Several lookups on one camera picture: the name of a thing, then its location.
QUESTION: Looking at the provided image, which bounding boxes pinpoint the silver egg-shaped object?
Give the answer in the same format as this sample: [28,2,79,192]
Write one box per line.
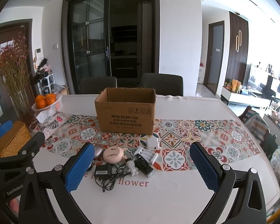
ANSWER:
[94,145,105,159]

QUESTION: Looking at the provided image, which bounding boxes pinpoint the black power adapter with cable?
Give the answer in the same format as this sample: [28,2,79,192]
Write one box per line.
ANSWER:
[94,164,129,193]

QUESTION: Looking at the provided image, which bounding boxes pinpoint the pink round device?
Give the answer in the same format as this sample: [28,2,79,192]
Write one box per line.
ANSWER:
[103,146,128,164]

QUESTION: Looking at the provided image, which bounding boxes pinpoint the white battery charger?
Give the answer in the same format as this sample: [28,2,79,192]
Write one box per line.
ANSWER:
[134,147,159,165]

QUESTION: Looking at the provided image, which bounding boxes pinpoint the white square power adapter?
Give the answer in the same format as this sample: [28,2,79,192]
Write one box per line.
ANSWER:
[147,137,160,150]

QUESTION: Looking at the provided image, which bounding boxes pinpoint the small black device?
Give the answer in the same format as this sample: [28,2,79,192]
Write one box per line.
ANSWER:
[134,158,155,178]

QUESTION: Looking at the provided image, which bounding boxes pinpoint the woven yellow box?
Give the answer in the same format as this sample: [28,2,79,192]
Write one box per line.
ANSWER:
[0,121,31,157]

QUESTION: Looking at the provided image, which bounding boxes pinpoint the patterned tissue cover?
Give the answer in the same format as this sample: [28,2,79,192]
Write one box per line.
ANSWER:
[33,110,70,140]

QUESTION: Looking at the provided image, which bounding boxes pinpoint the patterned table runner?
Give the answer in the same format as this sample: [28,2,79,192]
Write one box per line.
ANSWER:
[43,113,259,171]

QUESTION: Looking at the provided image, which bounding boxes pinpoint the oranges in basket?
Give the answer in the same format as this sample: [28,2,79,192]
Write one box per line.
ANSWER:
[35,94,57,109]

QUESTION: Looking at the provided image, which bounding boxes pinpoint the white fruit basket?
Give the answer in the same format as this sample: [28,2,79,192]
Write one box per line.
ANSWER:
[32,94,63,115]

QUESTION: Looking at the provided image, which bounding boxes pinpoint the white shoe shelf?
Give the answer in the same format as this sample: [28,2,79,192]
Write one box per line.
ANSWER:
[38,73,55,95]

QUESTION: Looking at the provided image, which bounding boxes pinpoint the brown cardboard box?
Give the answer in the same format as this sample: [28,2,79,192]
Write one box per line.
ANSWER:
[94,88,156,135]

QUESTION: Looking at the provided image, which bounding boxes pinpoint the glass vase with red flowers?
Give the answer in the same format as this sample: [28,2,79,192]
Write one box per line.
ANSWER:
[0,34,36,128]

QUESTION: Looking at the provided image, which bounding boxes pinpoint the left dark dining chair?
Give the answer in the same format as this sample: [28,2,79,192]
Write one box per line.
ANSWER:
[80,76,117,94]

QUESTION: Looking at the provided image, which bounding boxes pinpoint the dark dining chair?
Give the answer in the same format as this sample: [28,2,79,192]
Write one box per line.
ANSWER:
[140,73,183,96]
[80,76,117,94]

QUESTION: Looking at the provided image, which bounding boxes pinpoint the right dark dining chair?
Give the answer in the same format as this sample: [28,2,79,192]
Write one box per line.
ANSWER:
[140,73,183,96]

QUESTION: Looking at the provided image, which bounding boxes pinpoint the dark glass sliding door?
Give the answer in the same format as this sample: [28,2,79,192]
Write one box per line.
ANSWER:
[61,0,160,94]

